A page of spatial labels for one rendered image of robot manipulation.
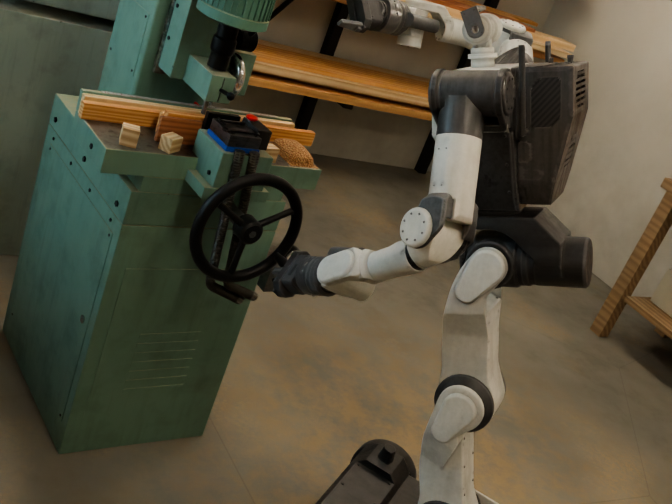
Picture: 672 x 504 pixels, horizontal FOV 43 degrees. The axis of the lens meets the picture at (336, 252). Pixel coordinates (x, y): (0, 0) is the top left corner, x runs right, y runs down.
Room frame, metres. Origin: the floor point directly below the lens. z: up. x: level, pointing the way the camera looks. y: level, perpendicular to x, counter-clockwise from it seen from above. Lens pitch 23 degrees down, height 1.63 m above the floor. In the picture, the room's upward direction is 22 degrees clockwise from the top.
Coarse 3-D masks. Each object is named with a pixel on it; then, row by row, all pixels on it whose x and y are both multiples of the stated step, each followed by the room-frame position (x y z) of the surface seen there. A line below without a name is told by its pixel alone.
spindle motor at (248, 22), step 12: (204, 0) 2.01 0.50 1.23; (216, 0) 1.99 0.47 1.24; (228, 0) 1.98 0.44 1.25; (240, 0) 1.98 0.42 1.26; (252, 0) 2.00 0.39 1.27; (264, 0) 2.02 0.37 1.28; (204, 12) 1.99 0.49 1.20; (216, 12) 1.98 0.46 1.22; (228, 12) 1.98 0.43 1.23; (240, 12) 1.99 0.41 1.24; (252, 12) 2.00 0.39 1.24; (264, 12) 2.03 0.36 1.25; (228, 24) 1.98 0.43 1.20; (240, 24) 1.99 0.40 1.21; (252, 24) 2.00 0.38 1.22; (264, 24) 2.04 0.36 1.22
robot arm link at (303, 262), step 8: (296, 256) 1.79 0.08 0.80; (304, 256) 1.78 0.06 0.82; (312, 256) 1.74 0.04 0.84; (288, 264) 1.78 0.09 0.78; (296, 264) 1.77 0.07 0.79; (304, 264) 1.71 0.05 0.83; (280, 272) 1.77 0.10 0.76; (288, 272) 1.76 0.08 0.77; (296, 272) 1.71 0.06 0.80; (304, 272) 1.70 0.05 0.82; (280, 280) 1.74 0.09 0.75; (288, 280) 1.73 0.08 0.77; (296, 280) 1.71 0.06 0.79; (304, 280) 1.69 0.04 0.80; (280, 288) 1.74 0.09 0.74; (288, 288) 1.74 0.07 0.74; (296, 288) 1.72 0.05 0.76; (304, 288) 1.70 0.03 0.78; (280, 296) 1.75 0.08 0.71; (288, 296) 1.74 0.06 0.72; (312, 296) 1.71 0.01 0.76
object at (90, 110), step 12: (84, 108) 1.85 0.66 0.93; (96, 108) 1.87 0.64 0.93; (108, 108) 1.89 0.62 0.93; (120, 108) 1.91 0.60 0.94; (132, 108) 1.93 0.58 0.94; (144, 108) 1.96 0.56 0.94; (96, 120) 1.87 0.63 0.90; (108, 120) 1.89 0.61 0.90; (120, 120) 1.91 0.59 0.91; (132, 120) 1.93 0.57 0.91; (144, 120) 1.95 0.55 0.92; (156, 120) 1.97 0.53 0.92; (276, 132) 2.21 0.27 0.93; (288, 132) 2.24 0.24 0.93; (300, 132) 2.26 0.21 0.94; (312, 132) 2.30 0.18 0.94
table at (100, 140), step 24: (96, 144) 1.78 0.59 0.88; (144, 144) 1.84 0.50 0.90; (120, 168) 1.77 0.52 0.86; (144, 168) 1.81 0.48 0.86; (168, 168) 1.85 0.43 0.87; (192, 168) 1.89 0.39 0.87; (288, 168) 2.07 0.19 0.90; (312, 168) 2.13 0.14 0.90; (240, 192) 1.88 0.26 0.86; (264, 192) 1.92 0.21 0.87
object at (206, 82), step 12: (192, 60) 2.09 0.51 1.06; (204, 60) 2.10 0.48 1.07; (192, 72) 2.07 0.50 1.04; (204, 72) 2.03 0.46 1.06; (216, 72) 2.04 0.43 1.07; (228, 72) 2.08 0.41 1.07; (192, 84) 2.06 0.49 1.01; (204, 84) 2.02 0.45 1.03; (216, 84) 2.02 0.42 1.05; (228, 84) 2.04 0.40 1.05; (204, 96) 2.01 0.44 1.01; (216, 96) 2.02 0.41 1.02
